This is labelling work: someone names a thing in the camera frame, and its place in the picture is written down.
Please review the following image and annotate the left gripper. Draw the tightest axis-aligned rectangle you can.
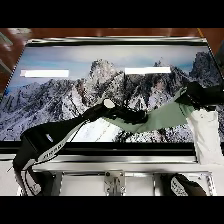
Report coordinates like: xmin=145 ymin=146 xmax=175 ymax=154
xmin=113 ymin=106 xmax=150 ymax=126

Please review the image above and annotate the pale green T-shirt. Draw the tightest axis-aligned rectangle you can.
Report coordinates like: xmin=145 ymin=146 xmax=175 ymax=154
xmin=101 ymin=87 xmax=198 ymax=135

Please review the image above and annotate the silver frame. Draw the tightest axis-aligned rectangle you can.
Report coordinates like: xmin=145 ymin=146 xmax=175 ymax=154
xmin=0 ymin=152 xmax=224 ymax=197

